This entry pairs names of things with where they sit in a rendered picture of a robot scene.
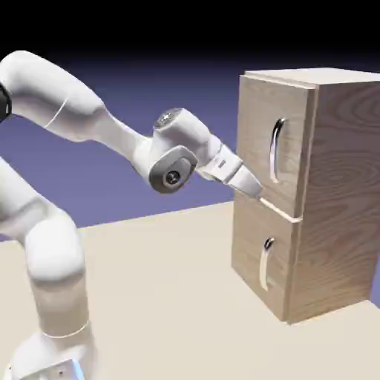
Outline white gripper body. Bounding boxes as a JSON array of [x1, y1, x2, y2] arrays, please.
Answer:
[[226, 163, 263, 199]]

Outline light wood cabinet door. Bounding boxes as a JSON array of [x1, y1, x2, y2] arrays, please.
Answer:
[[230, 192, 301, 324], [234, 74, 319, 220]]

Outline light wood cabinet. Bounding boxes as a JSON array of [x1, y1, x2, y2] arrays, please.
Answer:
[[230, 67, 380, 326]]

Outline curved silver door handle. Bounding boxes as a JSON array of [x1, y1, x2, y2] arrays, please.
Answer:
[[269, 117, 286, 184], [259, 237, 275, 291]]

